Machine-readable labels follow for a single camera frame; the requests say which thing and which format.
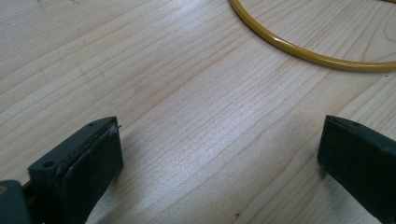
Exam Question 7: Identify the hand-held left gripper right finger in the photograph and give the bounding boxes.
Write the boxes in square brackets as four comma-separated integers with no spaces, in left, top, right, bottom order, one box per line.
[317,115,396,224]

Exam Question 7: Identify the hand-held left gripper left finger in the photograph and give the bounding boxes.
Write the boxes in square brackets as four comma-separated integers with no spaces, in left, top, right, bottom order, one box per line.
[22,116,124,224]

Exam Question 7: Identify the yellow ring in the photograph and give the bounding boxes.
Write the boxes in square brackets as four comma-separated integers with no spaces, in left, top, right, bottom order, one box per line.
[229,0,396,73]

